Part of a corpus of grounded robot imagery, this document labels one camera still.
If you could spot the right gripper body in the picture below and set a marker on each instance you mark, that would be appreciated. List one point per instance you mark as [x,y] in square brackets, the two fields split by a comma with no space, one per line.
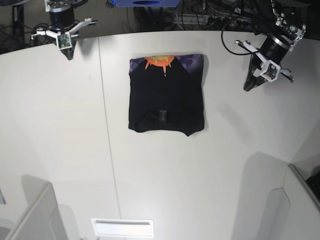
[63,22]

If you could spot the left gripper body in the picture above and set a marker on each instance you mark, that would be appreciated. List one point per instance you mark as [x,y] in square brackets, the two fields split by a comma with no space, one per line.
[272,50]

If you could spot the black T-shirt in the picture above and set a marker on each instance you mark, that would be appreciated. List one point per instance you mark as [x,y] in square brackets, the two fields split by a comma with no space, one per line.
[166,94]

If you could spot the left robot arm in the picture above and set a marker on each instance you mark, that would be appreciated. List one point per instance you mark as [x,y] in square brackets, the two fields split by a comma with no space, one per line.
[283,32]

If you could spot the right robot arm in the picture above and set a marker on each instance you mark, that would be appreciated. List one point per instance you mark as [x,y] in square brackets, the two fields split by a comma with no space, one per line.
[61,5]

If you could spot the blue box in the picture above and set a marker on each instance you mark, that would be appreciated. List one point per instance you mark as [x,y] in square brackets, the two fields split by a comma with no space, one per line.
[142,3]

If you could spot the white power strip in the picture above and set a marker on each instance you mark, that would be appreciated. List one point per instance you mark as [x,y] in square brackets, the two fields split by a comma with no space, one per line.
[204,21]

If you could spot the black keyboard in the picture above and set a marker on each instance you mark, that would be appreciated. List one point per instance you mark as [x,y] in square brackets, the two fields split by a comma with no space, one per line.
[314,184]

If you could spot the white cabinet left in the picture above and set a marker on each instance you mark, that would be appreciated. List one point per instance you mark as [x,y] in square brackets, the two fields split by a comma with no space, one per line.
[29,210]

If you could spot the white slotted panel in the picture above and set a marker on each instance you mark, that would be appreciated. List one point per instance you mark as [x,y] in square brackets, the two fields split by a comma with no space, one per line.
[123,228]

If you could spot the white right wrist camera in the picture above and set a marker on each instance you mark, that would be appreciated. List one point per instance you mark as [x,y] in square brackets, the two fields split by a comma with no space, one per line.
[64,42]

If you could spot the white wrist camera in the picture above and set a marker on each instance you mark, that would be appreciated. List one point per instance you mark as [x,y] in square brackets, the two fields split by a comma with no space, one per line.
[64,42]
[270,71]

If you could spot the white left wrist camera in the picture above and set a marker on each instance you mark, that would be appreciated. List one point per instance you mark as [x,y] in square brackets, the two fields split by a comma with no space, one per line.
[270,71]

